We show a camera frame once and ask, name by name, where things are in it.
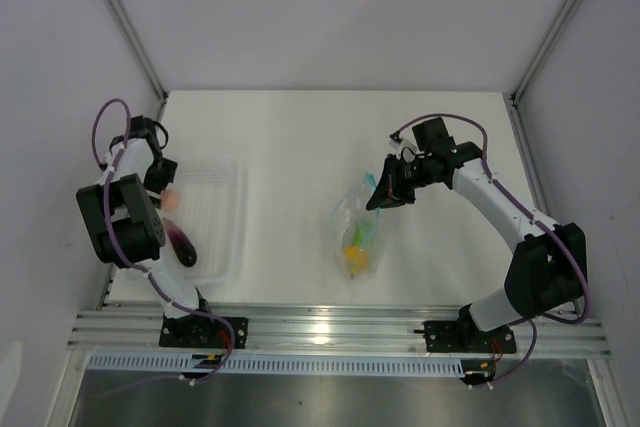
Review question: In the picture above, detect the green toy vegetable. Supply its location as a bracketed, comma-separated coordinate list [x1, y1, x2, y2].
[351, 219, 374, 248]

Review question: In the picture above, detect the clear zip top bag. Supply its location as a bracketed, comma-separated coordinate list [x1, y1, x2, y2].
[329, 172, 384, 280]

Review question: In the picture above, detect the right aluminium frame post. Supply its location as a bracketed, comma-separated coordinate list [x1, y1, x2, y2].
[509, 0, 614, 101]

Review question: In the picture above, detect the left aluminium frame post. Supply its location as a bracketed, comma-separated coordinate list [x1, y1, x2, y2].
[103, 0, 168, 104]

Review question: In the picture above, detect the aluminium frame post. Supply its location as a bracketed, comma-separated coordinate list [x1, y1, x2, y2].
[103, 0, 168, 104]
[509, 0, 614, 101]

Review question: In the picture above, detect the aluminium mounting rail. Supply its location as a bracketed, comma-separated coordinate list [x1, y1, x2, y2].
[67, 302, 612, 360]

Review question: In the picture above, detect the white perforated plastic basket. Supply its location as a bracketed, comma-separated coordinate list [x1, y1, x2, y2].
[159, 156, 244, 287]

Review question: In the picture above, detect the yellow toy lemon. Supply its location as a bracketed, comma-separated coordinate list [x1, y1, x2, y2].
[343, 246, 369, 275]

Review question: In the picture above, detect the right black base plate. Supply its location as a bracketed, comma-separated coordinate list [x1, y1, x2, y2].
[413, 320, 517, 354]

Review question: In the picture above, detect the peach coloured egg toy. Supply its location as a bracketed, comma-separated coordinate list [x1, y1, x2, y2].
[160, 189, 180, 212]

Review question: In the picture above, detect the purple toy eggplant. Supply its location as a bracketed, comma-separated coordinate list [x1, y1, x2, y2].
[163, 219, 198, 268]

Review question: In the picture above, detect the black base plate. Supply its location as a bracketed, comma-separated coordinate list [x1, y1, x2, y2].
[413, 320, 517, 354]
[158, 316, 249, 349]

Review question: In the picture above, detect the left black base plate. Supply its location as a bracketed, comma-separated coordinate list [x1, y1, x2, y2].
[158, 316, 249, 349]

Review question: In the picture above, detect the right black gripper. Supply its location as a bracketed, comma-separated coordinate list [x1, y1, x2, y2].
[366, 154, 441, 212]

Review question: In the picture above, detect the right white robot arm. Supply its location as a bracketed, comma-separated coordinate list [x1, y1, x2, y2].
[366, 114, 591, 351]

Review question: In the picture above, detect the white slotted cable duct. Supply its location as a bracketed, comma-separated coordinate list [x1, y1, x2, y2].
[87, 351, 464, 378]

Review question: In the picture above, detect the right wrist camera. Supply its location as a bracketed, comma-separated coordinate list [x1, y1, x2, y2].
[389, 131, 415, 151]

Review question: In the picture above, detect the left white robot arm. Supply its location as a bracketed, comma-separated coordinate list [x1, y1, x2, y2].
[76, 116, 217, 347]

